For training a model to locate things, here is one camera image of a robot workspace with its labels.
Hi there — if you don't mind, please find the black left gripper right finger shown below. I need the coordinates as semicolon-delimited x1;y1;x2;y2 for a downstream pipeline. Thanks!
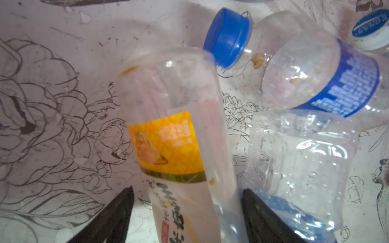
241;189;305;243

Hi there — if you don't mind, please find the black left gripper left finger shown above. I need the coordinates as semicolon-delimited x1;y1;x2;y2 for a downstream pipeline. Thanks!
69;186;134;243

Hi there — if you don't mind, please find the blue cap bottle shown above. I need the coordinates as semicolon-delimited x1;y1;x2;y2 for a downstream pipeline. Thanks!
240;109;358;243

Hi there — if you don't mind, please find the yellow label small bottle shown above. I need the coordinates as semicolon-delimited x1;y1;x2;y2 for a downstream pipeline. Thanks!
114;47;248;243

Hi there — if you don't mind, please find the clear bottle blue label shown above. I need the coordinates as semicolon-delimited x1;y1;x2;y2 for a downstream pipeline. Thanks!
349;8;389;57

